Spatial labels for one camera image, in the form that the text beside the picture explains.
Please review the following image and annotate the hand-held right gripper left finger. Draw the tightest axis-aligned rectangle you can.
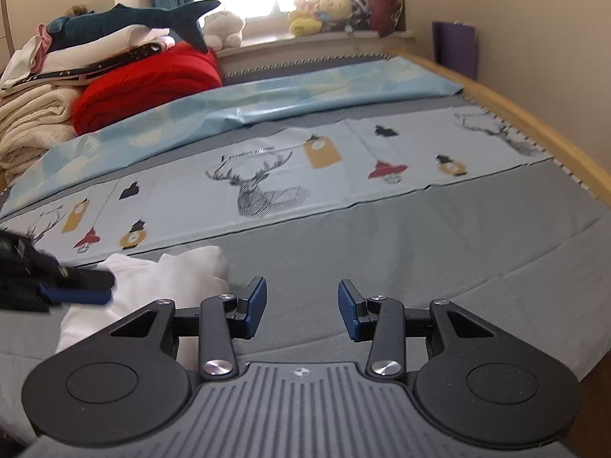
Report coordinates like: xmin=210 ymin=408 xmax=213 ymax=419
xmin=109 ymin=276 xmax=268 ymax=383

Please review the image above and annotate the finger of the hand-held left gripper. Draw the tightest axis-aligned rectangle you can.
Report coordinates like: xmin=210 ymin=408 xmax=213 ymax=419
xmin=36 ymin=267 xmax=116 ymax=306

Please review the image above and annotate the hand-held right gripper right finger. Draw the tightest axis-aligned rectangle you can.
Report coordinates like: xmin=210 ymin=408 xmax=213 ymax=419
xmin=337 ymin=279 xmax=499 ymax=381

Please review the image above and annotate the white small garment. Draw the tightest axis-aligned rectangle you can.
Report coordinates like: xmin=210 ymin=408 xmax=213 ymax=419
xmin=55 ymin=245 xmax=231 ymax=373

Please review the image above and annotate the deer printed pale blue sheet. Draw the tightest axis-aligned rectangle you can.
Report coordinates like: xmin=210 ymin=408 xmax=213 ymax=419
xmin=0 ymin=109 xmax=554 ymax=268

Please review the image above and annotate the beige folded blanket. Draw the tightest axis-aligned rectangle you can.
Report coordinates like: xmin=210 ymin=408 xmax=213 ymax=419
xmin=0 ymin=83 xmax=92 ymax=179

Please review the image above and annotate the light blue patterned quilt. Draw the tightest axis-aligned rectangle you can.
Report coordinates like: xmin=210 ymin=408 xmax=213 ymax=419
xmin=0 ymin=54 xmax=465 ymax=218

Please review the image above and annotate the red fleece blanket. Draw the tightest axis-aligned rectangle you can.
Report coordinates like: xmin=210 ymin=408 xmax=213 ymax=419
xmin=71 ymin=42 xmax=223 ymax=135

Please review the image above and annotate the pink cloth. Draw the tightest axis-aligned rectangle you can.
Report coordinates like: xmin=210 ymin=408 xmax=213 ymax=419
xmin=32 ymin=23 xmax=54 ymax=68

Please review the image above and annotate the dark patterned folded cloth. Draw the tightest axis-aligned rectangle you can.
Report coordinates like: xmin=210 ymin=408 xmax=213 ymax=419
xmin=26 ymin=40 xmax=176 ymax=85

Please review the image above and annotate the white folded cloth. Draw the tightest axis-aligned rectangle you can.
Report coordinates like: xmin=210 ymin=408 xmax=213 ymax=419
xmin=0 ymin=25 xmax=176 ymax=90

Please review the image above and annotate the purple paper bag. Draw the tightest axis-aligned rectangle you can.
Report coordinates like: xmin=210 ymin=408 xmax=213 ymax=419
xmin=432 ymin=20 xmax=479 ymax=81

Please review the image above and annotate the white bear plush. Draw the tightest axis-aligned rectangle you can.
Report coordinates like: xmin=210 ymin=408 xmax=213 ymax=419
xmin=202 ymin=10 xmax=246 ymax=50

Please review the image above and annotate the dark teal shark plush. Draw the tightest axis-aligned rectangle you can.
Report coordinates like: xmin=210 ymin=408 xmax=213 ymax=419
xmin=47 ymin=0 xmax=222 ymax=54

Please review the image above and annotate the yellow plush toy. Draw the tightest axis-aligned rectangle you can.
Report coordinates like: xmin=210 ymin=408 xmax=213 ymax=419
xmin=287 ymin=0 xmax=331 ymax=37

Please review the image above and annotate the black and white plush toy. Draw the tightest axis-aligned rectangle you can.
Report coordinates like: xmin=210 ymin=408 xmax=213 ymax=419
xmin=344 ymin=0 xmax=374 ymax=35

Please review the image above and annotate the yellow headed bear plush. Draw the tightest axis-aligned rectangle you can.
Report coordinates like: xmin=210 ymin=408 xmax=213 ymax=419
xmin=317 ymin=0 xmax=353 ymax=26

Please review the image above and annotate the dark red cushion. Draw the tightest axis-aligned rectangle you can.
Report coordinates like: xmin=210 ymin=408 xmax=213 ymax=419
xmin=366 ymin=0 xmax=407 ymax=37

